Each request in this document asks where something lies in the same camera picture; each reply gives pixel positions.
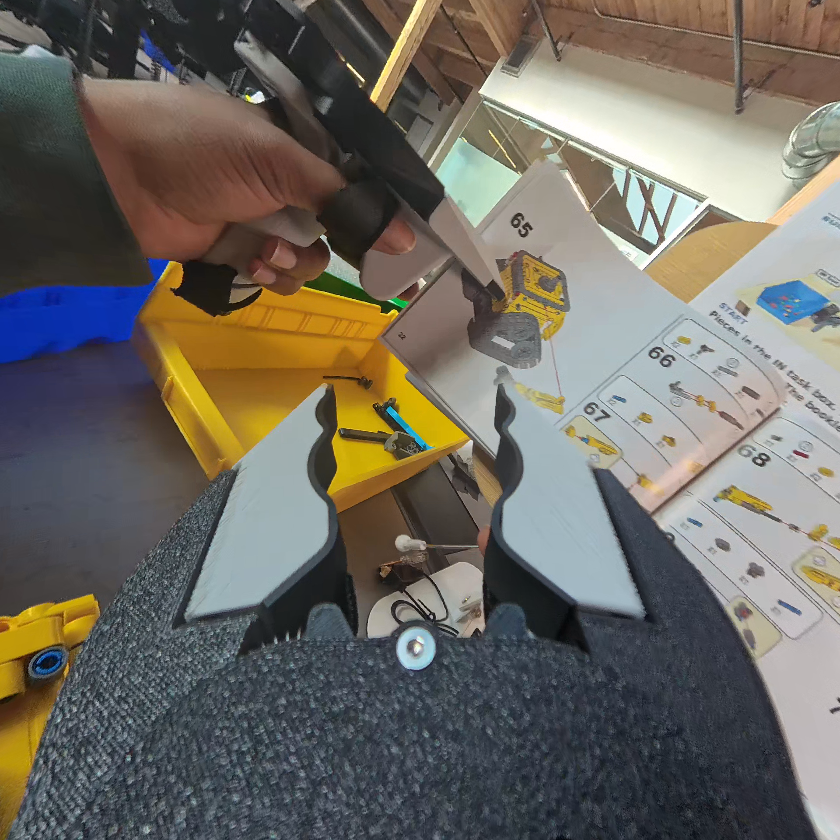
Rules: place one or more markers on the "yellow lego model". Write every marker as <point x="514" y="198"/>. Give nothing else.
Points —
<point x="39" y="656"/>

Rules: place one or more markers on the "black lego axle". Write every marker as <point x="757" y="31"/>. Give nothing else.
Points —
<point x="348" y="379"/>

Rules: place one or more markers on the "silver ventilation duct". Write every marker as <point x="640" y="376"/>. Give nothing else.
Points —
<point x="814" y="144"/>

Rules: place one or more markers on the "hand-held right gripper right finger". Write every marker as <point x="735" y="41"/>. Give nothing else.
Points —
<point x="564" y="531"/>

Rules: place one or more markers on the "blue plastic bin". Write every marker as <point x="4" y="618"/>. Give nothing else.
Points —
<point x="65" y="321"/>

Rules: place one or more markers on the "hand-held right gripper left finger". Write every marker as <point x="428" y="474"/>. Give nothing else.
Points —
<point x="262" y="525"/>

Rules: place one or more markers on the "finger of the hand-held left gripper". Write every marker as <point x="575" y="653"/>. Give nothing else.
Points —
<point x="463" y="243"/>

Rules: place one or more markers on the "black lego beam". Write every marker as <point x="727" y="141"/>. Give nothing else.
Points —
<point x="361" y="434"/>

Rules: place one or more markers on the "wooden book stand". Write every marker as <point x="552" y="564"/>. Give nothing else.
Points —
<point x="709" y="256"/>

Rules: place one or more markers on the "yellow plastic bin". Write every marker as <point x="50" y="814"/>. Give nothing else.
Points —
<point x="262" y="394"/>

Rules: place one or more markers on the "lego instruction booklet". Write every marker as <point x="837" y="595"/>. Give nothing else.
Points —
<point x="590" y="315"/>

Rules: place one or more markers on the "white task instruction sheet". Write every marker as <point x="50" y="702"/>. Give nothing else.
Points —
<point x="787" y="341"/>

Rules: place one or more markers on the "green plastic bin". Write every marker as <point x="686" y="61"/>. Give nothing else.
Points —
<point x="354" y="292"/>

